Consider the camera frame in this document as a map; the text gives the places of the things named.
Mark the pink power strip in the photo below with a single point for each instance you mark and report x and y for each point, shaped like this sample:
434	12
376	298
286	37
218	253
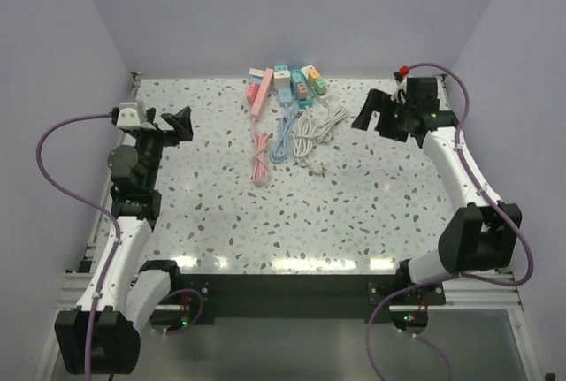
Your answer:
262	94

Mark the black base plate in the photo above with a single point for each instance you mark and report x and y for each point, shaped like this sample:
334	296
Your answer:
205	298

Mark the teal power strip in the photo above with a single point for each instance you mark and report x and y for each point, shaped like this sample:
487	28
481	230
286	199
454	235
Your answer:
305	103

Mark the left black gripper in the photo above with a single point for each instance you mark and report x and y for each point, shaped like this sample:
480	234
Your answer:
180	125

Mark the yellow plug adapter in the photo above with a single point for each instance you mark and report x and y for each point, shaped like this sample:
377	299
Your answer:
313	74

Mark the red pink plug adapter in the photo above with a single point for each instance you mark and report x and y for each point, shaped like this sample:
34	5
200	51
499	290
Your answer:
252	92

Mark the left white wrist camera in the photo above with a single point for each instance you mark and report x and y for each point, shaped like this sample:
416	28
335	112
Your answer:
129	115

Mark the white charger cube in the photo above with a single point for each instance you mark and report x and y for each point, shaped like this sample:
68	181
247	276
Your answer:
282	79

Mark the blue power strip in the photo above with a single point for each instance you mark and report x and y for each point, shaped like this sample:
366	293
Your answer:
285	96

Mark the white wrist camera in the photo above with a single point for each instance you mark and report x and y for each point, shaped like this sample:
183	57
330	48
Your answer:
401	79
129	115

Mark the salmon plug adapter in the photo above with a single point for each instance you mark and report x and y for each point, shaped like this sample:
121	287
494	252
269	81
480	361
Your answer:
301	91

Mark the teal plug adapter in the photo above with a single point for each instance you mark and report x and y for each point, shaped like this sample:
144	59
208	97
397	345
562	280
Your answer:
296	76

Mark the green plug adapter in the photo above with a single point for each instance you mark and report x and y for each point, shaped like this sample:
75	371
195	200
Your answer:
320	86

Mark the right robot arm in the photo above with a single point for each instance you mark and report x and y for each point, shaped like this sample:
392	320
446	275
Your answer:
480	235

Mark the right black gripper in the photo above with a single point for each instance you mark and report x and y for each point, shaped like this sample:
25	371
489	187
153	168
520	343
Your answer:
363	120

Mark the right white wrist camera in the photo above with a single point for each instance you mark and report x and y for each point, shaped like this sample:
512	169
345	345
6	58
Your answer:
401	79

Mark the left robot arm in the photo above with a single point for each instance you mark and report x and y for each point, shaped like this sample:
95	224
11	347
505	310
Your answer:
101	334

